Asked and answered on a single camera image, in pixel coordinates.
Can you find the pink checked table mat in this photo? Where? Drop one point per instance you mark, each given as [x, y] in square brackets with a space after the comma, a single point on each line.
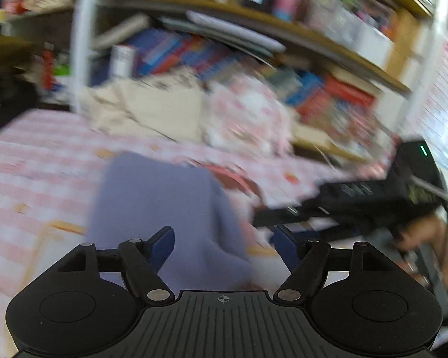
[41, 167]

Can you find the white framed bookshelf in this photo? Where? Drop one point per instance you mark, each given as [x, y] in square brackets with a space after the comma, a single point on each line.
[83, 44]

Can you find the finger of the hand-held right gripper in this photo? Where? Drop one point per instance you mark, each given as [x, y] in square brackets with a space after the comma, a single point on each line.
[276, 216]

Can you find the white plush rabbit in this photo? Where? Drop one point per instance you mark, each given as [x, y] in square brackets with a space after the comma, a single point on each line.
[246, 115]

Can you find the purple and mauve sweater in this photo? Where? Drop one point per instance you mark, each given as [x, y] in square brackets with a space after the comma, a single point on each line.
[160, 194]

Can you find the cream tote bag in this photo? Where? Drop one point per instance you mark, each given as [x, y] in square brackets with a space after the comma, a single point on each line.
[153, 108]

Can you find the row of colourful books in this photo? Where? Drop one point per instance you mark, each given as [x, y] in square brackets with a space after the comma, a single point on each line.
[164, 52]

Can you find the dark olive bag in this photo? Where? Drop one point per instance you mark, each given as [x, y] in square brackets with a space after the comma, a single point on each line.
[7, 56]

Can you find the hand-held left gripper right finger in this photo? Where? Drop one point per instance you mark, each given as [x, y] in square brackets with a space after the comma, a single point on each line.
[284, 244]

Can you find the white flat device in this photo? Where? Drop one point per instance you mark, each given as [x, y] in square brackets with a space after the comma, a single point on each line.
[239, 31]

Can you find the alphabet wall poster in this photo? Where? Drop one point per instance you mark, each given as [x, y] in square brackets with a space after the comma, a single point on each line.
[444, 100]

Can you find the white product box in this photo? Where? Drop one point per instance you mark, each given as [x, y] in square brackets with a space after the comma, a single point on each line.
[121, 61]

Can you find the person's right hand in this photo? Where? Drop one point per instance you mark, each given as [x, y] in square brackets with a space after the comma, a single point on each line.
[433, 238]

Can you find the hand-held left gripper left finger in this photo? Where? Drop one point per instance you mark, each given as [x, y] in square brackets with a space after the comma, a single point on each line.
[164, 243]

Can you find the stack of red books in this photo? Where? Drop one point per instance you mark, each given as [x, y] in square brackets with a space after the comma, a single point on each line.
[332, 97]

